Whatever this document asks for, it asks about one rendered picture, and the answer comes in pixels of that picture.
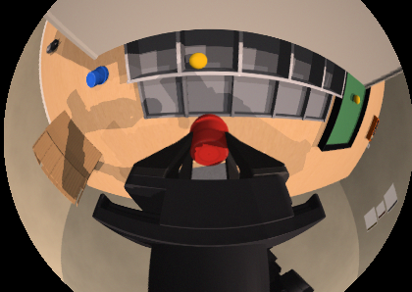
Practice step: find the blue round disc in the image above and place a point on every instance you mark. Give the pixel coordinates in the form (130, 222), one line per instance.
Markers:
(97, 77)

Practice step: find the red plug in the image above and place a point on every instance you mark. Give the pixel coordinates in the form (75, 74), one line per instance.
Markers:
(209, 145)

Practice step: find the grey slanted panel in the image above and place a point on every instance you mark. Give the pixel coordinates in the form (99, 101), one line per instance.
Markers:
(341, 35)

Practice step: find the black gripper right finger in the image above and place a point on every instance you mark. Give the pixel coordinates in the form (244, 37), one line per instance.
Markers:
(251, 162)

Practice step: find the green tray with black rim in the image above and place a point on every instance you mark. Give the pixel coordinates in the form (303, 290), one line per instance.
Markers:
(346, 116)

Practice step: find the orange digital multimeter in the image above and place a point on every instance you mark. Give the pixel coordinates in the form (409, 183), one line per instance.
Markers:
(373, 127)

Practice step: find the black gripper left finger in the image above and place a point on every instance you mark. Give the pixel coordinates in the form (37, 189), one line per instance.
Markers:
(167, 162)

